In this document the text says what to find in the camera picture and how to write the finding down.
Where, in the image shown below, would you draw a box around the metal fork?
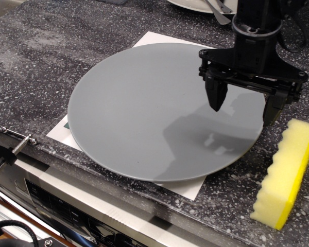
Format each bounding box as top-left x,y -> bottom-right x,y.
216,0 -> 232,13

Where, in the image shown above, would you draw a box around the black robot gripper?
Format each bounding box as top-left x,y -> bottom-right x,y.
199,28 -> 308,126

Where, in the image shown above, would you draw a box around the metal clamp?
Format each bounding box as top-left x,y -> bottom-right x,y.
0,127 -> 38,172

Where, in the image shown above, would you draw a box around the yellow sponge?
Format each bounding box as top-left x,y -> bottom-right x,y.
250,119 -> 309,230

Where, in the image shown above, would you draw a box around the black braided cable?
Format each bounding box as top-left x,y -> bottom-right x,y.
0,205 -> 41,247

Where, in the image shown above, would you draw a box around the stainless dishwasher front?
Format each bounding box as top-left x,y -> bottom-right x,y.
0,159 -> 222,246

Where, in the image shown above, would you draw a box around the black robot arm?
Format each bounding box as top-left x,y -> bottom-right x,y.
199,1 -> 308,126

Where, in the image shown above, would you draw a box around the metal spoon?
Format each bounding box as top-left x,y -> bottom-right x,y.
205,0 -> 231,25

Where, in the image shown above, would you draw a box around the grey round plate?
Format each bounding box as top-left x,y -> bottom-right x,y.
67,43 -> 265,182

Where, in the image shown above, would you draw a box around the white plate in background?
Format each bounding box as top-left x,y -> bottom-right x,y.
168,0 -> 238,14

